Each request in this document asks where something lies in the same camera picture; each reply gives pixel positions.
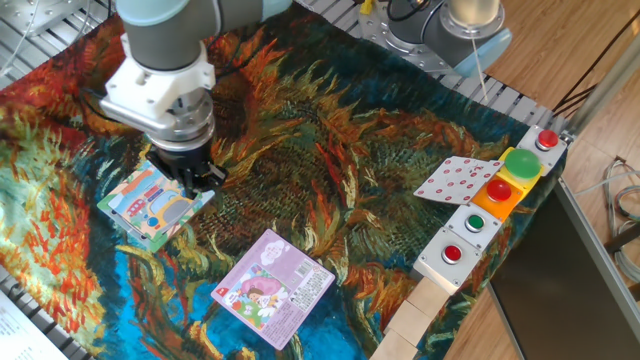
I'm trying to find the bundle of grey cables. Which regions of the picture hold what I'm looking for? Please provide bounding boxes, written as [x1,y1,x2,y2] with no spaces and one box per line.
[602,157,640,284]

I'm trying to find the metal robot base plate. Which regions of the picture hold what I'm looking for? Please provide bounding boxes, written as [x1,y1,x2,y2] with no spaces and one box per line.
[357,0,469,76]

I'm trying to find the aluminium frame post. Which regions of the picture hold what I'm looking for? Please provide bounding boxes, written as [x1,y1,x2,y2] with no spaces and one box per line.
[559,34,640,144]

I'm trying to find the white printed paper sheet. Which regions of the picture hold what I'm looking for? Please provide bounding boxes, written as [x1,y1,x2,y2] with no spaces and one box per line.
[0,289,69,360]

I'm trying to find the large grey box red button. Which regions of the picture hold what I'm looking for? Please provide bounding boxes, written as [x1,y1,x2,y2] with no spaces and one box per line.
[412,227,484,296]

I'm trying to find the orange box red button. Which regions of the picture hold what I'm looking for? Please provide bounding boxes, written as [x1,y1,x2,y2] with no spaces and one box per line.
[470,174,525,223]

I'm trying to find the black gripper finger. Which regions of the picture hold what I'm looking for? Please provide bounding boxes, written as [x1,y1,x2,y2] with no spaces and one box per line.
[144,149,201,200]
[197,162,229,194]

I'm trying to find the grey box green button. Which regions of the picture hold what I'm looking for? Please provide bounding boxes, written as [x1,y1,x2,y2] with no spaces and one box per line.
[443,202,504,251]

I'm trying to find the light wooden block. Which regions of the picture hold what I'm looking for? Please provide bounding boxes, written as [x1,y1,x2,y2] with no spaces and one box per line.
[368,329,420,360]
[384,299,432,347]
[405,276,451,319]

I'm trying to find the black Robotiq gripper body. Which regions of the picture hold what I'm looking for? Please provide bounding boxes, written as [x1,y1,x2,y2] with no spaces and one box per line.
[149,137,214,189]

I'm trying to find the small grey box red button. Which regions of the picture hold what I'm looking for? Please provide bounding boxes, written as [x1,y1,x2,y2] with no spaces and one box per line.
[515,124,569,176]

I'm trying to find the white red-dotted card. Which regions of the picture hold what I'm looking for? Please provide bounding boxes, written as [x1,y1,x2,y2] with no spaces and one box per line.
[413,155,505,206]

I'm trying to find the sunflower painting tapestry cloth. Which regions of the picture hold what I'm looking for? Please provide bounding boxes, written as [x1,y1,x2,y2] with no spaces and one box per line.
[0,0,569,360]

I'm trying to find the yellow box green dome button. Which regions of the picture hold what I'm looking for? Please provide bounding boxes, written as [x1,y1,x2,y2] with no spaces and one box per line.
[497,146,545,194]

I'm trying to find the black flat panel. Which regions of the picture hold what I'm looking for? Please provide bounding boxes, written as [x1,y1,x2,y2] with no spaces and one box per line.
[487,182,640,360]

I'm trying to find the black floor cables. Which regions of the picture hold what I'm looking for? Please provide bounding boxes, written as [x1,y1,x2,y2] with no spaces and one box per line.
[552,9,640,117]

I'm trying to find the white zip tie tail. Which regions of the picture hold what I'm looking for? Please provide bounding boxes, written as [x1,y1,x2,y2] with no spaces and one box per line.
[469,32,490,106]

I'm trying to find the vehicle cartoon puzzle board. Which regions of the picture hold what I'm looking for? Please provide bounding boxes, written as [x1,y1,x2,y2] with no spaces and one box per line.
[96,159,216,255]

